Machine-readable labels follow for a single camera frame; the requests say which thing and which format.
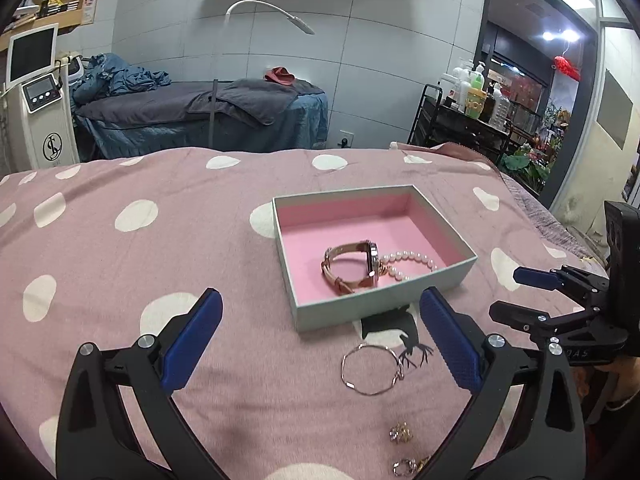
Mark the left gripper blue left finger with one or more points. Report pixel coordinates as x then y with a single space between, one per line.
95 438

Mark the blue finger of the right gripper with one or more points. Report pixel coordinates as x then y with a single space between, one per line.
537 323
550 277

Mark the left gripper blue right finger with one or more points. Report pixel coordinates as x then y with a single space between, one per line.
546 438

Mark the gold flower earring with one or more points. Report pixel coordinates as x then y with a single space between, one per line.
400 433

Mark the thin silver bangle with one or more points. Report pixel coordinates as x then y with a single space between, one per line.
371 370

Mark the clear plastic bottle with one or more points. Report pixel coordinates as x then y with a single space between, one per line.
500 114

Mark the dark brown bottle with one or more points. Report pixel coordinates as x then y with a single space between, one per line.
489 105

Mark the rose gold wrist watch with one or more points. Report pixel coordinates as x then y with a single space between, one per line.
352 266

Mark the black trolley rack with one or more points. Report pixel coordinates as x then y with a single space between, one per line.
436 123

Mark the red lantern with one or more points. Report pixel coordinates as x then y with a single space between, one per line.
562 65

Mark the green pump bottle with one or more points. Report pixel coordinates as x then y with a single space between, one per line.
476 78

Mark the mint box pink lining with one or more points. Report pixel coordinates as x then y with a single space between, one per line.
419 248

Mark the white pump bottle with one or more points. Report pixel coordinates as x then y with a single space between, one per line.
462 75

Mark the white beauty machine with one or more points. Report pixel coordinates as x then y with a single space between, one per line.
39 127

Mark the crumpled blue blanket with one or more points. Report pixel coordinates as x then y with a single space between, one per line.
107 74

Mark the red cloth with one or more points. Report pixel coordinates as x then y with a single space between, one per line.
280 75

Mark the massage bed grey cover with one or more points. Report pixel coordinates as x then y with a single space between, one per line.
245 115

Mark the white arc lamp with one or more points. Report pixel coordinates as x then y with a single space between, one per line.
271 8

